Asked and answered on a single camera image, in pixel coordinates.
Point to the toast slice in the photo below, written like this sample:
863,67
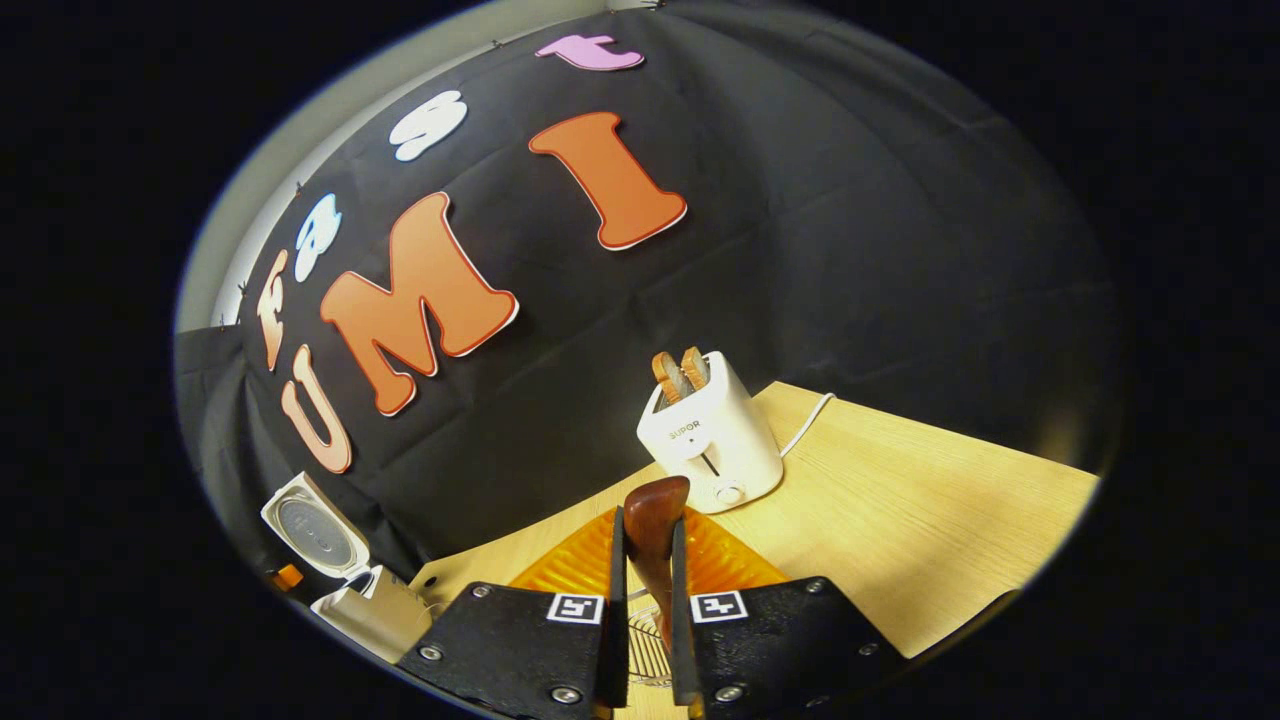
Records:
696,367
668,378

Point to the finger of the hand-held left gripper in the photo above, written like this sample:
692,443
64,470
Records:
288,577

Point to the black backdrop cloth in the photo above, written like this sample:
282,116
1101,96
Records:
850,250

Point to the white rice cooker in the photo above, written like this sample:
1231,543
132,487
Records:
315,530

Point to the brown wooden spoon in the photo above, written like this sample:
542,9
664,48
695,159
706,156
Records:
655,530

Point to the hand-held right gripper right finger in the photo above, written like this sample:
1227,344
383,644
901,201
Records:
681,640

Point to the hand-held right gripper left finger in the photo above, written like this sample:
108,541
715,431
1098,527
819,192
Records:
618,620

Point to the white toaster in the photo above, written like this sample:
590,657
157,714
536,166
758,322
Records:
715,440

